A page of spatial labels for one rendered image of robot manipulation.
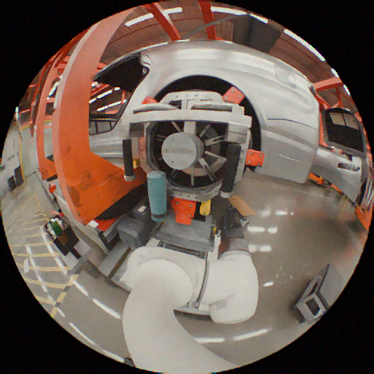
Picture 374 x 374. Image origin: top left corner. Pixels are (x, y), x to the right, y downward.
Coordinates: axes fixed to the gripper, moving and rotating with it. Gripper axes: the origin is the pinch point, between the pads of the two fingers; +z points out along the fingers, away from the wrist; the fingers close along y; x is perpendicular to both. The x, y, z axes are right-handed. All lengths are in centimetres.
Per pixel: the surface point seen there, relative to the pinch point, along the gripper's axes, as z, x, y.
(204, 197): 9.0, 6.5, -9.6
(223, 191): -12.9, 13.4, 5.2
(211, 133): 34.9, 31.1, 13.0
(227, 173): -12.7, 17.3, 9.0
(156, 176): -2.9, 30.0, -15.4
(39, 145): -22, 216, -148
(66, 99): -25, 79, -12
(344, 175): 62, -125, 182
